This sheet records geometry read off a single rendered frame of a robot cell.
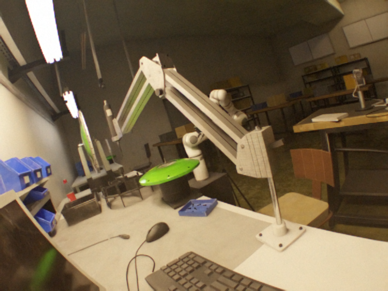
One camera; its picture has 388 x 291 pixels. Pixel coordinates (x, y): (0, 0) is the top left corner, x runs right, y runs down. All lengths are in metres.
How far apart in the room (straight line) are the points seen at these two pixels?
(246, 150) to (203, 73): 6.68
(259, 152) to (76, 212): 1.07
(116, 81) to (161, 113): 1.66
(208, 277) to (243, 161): 0.27
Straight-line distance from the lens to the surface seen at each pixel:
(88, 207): 1.24
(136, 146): 5.65
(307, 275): 0.44
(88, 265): 0.76
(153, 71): 0.60
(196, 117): 0.51
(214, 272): 0.47
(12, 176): 0.99
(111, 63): 6.12
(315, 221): 1.11
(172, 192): 0.94
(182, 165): 0.89
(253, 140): 0.42
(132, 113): 0.76
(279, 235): 0.53
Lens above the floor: 1.26
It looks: 7 degrees down
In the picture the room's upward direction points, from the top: 18 degrees counter-clockwise
